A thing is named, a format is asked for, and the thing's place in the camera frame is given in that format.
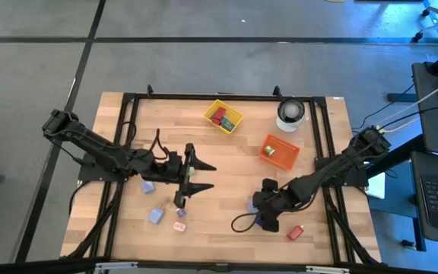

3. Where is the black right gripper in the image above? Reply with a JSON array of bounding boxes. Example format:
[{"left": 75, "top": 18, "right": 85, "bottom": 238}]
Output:
[{"left": 252, "top": 178, "right": 292, "bottom": 233}]

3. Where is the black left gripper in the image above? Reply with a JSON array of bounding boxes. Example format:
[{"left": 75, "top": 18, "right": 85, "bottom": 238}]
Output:
[{"left": 138, "top": 143, "right": 217, "bottom": 209}]

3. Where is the office chair base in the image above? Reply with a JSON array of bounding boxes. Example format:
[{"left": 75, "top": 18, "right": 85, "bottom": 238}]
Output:
[{"left": 411, "top": 0, "right": 438, "bottom": 43}]

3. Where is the red charger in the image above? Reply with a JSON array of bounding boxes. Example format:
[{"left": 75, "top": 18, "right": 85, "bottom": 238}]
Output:
[{"left": 287, "top": 225, "right": 306, "bottom": 241}]

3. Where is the orange plastic basket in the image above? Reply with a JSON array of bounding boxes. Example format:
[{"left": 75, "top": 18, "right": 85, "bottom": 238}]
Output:
[{"left": 258, "top": 133, "right": 301, "bottom": 171}]

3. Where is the yellow plastic basket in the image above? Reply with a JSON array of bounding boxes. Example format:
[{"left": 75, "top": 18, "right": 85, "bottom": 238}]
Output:
[{"left": 203, "top": 99, "right": 244, "bottom": 135}]

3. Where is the white cup with black rim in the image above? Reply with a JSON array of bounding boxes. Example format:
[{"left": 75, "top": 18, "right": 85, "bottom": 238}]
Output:
[{"left": 275, "top": 97, "right": 306, "bottom": 133}]

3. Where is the white paper pad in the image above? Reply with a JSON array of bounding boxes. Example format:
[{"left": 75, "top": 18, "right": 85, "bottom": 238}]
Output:
[{"left": 367, "top": 171, "right": 387, "bottom": 200}]

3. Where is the black desk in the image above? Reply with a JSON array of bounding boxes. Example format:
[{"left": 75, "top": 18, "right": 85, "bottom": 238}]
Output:
[{"left": 411, "top": 60, "right": 438, "bottom": 155}]

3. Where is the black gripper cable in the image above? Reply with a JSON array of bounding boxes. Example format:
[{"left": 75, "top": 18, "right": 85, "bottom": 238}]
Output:
[{"left": 230, "top": 212, "right": 260, "bottom": 234}]

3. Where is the black camera rail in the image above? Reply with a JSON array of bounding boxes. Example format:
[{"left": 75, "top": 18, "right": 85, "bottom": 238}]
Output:
[{"left": 0, "top": 256, "right": 438, "bottom": 274}]

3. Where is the black table frame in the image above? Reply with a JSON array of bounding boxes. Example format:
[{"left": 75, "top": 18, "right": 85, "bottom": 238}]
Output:
[{"left": 61, "top": 85, "right": 382, "bottom": 267}]

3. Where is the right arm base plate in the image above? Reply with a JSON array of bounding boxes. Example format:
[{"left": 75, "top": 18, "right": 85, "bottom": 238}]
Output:
[{"left": 315, "top": 157, "right": 369, "bottom": 187}]

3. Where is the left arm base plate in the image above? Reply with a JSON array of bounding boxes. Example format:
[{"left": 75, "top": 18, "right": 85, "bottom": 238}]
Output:
[{"left": 78, "top": 151, "right": 129, "bottom": 183}]

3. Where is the black power cable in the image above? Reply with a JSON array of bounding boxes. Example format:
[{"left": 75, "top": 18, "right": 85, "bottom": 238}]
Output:
[{"left": 351, "top": 83, "right": 416, "bottom": 132}]

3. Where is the white cable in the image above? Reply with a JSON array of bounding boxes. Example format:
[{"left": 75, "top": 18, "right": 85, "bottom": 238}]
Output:
[{"left": 374, "top": 74, "right": 438, "bottom": 133}]

